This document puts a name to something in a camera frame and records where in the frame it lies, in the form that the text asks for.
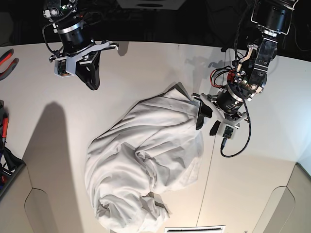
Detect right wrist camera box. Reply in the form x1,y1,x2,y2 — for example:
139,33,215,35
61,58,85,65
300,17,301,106
54,58,75,77

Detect white monitor stand base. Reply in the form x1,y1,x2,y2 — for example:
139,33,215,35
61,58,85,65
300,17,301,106
117,0,185,10

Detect tool bin at left edge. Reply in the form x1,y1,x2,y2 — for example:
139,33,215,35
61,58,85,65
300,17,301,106
0,100,26,199

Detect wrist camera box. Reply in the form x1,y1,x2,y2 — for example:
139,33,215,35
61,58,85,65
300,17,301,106
216,122,236,139
54,58,75,77

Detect white t-shirt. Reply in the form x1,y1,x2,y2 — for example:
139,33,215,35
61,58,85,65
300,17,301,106
85,86,204,233

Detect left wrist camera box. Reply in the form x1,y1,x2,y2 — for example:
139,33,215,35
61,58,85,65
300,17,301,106
216,122,236,139

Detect red handled pliers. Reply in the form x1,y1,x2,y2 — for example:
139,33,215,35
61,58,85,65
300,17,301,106
0,48,19,82

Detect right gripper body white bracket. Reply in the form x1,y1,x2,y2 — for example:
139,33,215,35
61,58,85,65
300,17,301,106
49,31,120,78

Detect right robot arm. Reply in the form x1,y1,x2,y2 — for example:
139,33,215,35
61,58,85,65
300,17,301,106
42,0,119,90

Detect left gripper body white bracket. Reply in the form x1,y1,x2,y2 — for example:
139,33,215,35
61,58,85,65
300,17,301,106
192,87,248,130

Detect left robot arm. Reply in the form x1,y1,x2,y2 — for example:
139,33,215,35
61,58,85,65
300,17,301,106
192,0,297,140

